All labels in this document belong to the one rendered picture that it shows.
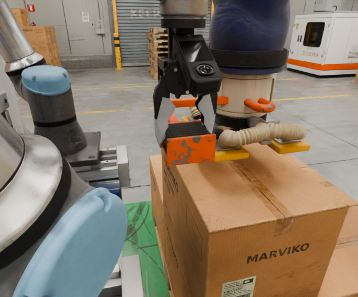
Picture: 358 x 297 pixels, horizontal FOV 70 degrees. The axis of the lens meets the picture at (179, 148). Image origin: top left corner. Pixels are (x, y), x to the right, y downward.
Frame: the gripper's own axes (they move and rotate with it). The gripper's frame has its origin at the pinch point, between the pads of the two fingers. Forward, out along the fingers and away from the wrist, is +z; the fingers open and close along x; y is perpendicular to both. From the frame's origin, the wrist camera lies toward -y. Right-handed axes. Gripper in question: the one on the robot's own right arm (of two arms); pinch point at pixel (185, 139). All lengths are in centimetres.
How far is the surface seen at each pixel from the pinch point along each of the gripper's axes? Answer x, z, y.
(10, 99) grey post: 131, 61, 300
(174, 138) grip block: 3.0, -2.3, -3.9
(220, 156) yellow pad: -13.1, 11.6, 12.8
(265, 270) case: -23.6, 42.3, 0.2
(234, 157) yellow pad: -17.1, 12.2, 12.7
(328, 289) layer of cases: -53, 64, 3
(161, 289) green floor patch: -2, 118, 57
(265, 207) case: -23.4, 24.1, 5.0
